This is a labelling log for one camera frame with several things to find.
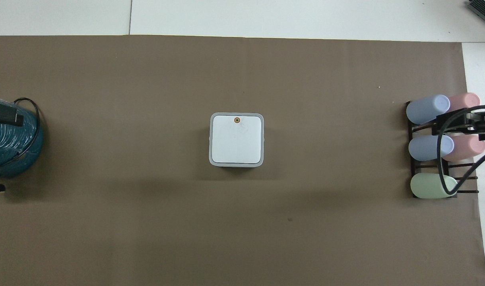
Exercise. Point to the white square trash can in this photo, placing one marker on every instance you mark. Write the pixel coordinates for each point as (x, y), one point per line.
(236, 143)

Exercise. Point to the light blue plastic cup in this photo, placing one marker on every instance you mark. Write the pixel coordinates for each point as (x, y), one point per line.
(425, 109)
(424, 147)

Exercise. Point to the light green plastic cup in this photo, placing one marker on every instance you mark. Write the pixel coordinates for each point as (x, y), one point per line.
(425, 186)

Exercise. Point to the pink plastic cup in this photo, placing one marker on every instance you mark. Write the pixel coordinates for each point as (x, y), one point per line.
(467, 149)
(464, 101)

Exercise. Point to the teal ribbed basket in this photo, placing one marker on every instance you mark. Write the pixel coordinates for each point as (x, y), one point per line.
(6, 149)

